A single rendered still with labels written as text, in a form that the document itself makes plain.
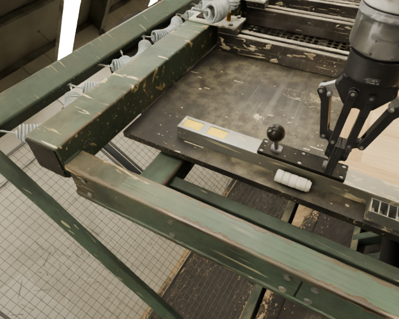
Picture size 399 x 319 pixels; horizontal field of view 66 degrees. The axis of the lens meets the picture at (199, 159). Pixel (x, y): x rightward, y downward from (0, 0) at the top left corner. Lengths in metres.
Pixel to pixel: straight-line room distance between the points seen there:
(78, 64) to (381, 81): 1.17
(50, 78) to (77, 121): 0.57
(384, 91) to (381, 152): 0.39
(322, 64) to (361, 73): 0.68
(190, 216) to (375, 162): 0.47
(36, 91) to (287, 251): 1.04
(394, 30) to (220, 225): 0.40
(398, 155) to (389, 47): 0.48
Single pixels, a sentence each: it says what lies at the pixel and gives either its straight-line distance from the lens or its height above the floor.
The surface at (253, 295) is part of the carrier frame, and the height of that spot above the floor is 0.78.
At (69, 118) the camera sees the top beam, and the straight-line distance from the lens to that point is 0.80.
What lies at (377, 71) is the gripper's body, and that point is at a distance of 0.47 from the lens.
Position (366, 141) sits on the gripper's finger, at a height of 1.44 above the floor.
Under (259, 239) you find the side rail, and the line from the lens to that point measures 0.59.
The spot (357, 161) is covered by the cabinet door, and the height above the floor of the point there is 1.31.
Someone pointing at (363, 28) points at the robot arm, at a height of 1.60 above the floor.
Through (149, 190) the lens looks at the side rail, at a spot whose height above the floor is 1.63.
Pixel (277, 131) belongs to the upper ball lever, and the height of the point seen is 1.53.
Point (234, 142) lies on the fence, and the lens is 0.76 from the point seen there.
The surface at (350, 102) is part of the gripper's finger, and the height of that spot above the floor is 1.52.
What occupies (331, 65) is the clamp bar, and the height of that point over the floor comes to 1.44.
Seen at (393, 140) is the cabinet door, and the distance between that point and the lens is 0.94.
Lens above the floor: 1.69
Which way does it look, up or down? 8 degrees down
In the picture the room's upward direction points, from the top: 47 degrees counter-clockwise
